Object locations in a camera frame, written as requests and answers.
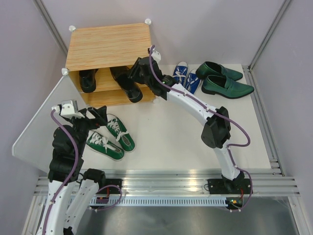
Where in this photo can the green sneaker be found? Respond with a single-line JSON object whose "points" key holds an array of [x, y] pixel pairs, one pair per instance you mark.
{"points": [[100, 144], [117, 128]]}

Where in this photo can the white translucent cabinet door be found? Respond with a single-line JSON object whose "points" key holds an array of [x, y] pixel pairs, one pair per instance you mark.
{"points": [[34, 145]]}

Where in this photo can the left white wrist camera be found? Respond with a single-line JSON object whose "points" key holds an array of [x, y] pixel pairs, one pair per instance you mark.
{"points": [[68, 109]]}

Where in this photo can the green sneaker lower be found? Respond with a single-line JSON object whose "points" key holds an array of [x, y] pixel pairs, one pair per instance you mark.
{"points": [[100, 144]]}

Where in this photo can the aluminium mounting rail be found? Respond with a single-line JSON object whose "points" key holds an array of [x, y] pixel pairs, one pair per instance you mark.
{"points": [[266, 182]]}

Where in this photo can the blue sneaker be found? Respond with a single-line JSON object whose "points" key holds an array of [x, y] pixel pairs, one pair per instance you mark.
{"points": [[192, 82], [180, 72]]}

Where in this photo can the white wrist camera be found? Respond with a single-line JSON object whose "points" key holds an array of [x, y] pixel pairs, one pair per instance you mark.
{"points": [[68, 109], [155, 54]]}

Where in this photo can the aluminium frame post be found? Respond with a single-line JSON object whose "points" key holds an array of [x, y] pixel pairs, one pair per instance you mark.
{"points": [[50, 24], [270, 32]]}

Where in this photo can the left aluminium frame post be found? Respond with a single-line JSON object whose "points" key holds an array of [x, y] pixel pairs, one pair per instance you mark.
{"points": [[50, 24]]}

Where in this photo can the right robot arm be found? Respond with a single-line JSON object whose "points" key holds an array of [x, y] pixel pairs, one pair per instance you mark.
{"points": [[216, 125]]}

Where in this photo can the green loafer front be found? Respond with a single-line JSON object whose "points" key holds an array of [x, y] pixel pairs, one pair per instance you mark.
{"points": [[225, 87]]}

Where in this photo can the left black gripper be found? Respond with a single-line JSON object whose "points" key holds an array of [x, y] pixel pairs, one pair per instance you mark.
{"points": [[100, 114]]}

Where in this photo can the white slotted cable duct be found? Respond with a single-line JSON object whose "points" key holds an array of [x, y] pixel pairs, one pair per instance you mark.
{"points": [[161, 201]]}

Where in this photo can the wooden two-shelf shoe cabinet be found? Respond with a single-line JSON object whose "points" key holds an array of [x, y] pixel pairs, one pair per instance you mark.
{"points": [[100, 48]]}

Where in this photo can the black patent shoe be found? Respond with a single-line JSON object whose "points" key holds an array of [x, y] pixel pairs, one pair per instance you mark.
{"points": [[87, 80], [130, 88]]}

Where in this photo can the green sneaker upper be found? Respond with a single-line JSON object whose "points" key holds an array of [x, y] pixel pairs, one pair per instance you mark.
{"points": [[117, 128]]}

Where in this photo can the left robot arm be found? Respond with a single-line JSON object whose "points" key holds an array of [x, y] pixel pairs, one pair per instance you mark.
{"points": [[62, 216]]}

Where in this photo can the green loafer rear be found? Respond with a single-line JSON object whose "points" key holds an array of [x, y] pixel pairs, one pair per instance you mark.
{"points": [[212, 68]]}

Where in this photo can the green loafer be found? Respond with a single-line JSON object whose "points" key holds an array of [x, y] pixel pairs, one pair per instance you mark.
{"points": [[225, 87], [212, 68]]}

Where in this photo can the right aluminium frame post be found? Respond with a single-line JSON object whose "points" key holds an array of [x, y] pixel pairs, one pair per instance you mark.
{"points": [[270, 32]]}

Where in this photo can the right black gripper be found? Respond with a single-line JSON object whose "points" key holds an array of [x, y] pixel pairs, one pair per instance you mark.
{"points": [[134, 73]]}

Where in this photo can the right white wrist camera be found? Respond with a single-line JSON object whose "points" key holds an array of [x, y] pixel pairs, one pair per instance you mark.
{"points": [[155, 54]]}

